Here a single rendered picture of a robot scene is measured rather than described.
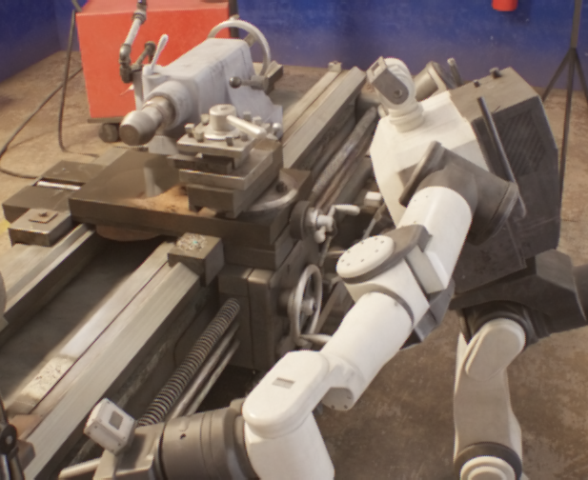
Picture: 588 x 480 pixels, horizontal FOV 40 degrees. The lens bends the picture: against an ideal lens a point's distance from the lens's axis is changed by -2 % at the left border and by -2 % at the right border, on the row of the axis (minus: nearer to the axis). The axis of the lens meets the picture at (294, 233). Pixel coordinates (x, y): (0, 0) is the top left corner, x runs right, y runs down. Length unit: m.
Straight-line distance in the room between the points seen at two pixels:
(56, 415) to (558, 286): 0.94
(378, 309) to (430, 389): 1.96
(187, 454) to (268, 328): 1.20
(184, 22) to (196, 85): 2.46
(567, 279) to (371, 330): 0.69
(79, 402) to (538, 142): 0.95
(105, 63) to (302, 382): 4.08
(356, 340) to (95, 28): 3.98
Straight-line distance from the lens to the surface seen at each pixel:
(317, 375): 0.83
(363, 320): 0.92
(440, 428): 2.74
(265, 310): 1.99
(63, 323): 2.03
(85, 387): 1.63
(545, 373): 3.01
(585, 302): 1.55
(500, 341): 1.54
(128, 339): 1.73
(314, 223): 2.02
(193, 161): 1.87
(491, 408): 1.70
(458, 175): 1.18
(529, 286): 1.51
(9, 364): 1.94
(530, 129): 1.37
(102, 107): 4.90
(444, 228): 1.06
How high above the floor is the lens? 1.84
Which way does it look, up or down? 29 degrees down
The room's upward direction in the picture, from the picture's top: 2 degrees counter-clockwise
